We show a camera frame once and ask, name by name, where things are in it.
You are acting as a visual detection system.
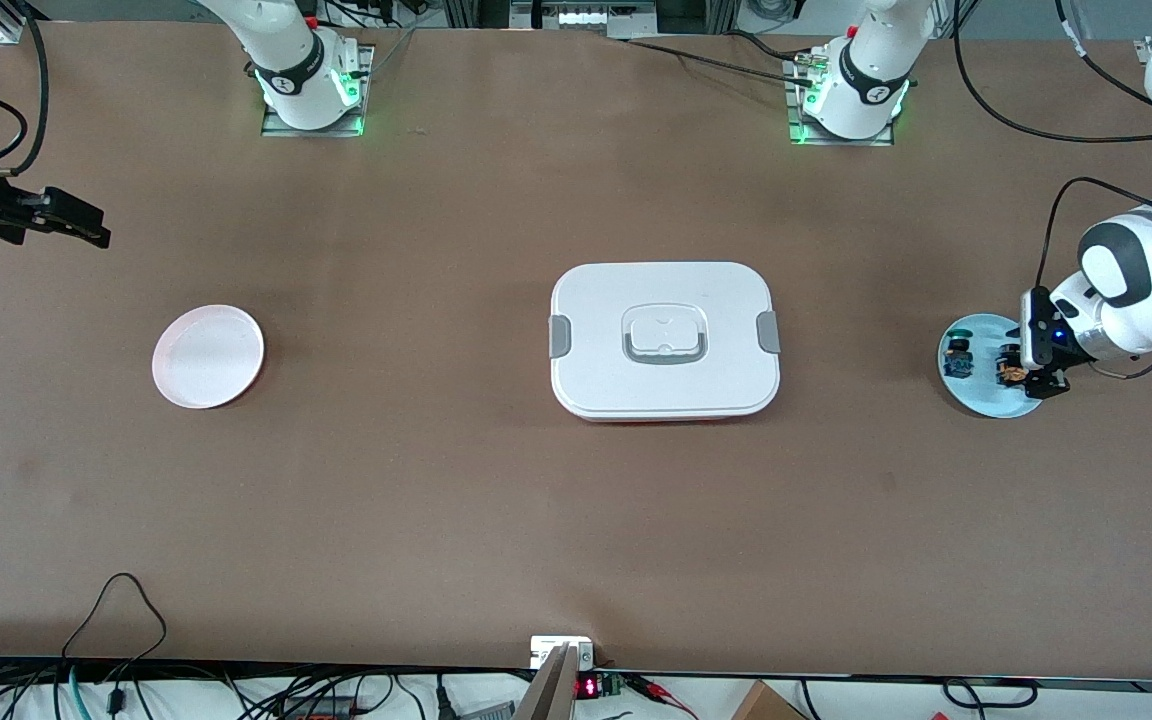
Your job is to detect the light blue round plate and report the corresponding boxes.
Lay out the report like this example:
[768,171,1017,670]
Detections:
[937,313,1045,419]

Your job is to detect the small green-black part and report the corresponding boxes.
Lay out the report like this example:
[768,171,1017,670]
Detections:
[944,330,977,381]

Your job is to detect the pink round plate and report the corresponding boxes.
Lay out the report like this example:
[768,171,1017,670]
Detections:
[152,304,266,410]

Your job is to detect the brown cardboard box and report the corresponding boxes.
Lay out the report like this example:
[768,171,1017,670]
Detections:
[731,680,807,720]

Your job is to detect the white lunch box grey latches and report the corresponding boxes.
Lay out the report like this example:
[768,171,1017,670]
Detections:
[549,261,782,422]

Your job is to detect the red clip leads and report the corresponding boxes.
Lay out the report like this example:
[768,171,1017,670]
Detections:
[631,674,699,717]

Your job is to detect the aluminium profile bar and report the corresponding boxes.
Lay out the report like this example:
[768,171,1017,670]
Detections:
[511,645,582,720]

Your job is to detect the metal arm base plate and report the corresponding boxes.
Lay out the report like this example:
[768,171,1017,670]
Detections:
[784,55,897,149]
[260,44,375,139]

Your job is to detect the black looped cable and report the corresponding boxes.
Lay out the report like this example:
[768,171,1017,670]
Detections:
[61,572,169,691]

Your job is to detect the thin grey cable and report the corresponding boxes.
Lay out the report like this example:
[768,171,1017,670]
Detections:
[368,28,417,79]

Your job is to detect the black cable across table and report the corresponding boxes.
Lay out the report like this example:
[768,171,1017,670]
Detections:
[624,30,822,89]

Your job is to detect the white table edge bracket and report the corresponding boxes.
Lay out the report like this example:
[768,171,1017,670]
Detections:
[530,636,596,669]

